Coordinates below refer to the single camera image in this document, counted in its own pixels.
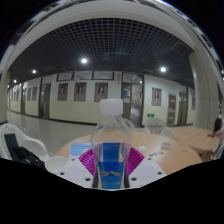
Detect clear plastic water bottle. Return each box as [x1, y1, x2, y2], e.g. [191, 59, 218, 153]
[90, 98, 132, 190]

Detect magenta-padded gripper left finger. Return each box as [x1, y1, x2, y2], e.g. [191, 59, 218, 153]
[55, 147, 101, 189]

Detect person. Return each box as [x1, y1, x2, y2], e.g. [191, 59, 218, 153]
[211, 111, 224, 138]

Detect black bag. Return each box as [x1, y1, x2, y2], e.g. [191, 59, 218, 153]
[3, 133, 48, 171]

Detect round ceiling lights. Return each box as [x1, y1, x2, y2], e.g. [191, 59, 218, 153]
[13, 58, 167, 84]

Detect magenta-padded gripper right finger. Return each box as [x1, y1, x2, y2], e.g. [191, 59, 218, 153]
[123, 146, 168, 190]

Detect framed wall portraits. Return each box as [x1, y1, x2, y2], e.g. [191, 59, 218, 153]
[26, 82, 163, 107]

